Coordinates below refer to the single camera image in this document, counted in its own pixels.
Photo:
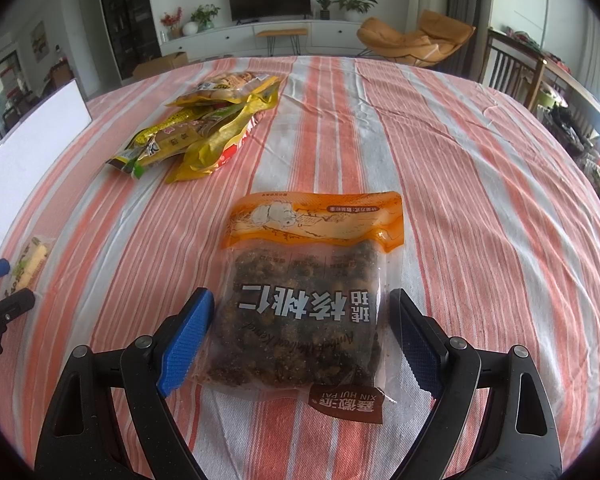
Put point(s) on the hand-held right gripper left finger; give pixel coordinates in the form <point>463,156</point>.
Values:
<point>187,345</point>

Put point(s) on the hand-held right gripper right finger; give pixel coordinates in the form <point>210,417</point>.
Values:
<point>417,345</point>

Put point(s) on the small clear yellow snack packet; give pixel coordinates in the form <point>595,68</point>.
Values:
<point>30,260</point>

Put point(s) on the orange brown walnut bag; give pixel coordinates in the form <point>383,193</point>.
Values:
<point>300,280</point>

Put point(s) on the white board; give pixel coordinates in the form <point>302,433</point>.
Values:
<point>35,140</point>

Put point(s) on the gold snack packet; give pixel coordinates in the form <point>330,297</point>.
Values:
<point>212,152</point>

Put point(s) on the orange red snack packet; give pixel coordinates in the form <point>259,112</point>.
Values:
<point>232,152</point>

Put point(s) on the glass sliding door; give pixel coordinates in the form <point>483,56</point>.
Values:
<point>0,90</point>

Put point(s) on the brown cardboard box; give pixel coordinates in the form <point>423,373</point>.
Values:
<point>160,64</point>

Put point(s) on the green pot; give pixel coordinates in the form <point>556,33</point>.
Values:
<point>550,99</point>

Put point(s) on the cluttered wooden side table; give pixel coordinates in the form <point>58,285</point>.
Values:
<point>580,110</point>

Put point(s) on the dark display cabinet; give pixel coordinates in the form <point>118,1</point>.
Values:
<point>127,15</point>

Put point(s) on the dark wooden chair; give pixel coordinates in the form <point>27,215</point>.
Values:
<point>510,67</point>

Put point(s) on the orange lounge chair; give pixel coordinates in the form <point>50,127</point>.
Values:
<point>415,42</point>

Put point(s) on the white tv cabinet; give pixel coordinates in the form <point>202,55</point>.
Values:
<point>220,42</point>

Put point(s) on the red flowers in vase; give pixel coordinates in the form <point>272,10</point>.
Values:
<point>171,21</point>

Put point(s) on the round white vase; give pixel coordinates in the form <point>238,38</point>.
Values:
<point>189,28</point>

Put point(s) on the wooden bench with metal legs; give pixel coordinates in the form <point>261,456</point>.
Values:
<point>281,32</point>

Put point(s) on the green plant in glass vase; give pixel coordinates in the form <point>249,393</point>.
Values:
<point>205,16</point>

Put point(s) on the grey curtain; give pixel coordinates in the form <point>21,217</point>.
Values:
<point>465,5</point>

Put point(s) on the large potted green plant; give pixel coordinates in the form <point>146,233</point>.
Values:
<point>354,2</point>

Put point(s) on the small potted plant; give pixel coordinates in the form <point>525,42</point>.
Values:
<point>324,9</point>

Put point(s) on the wall picture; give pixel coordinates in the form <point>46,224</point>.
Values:
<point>39,41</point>

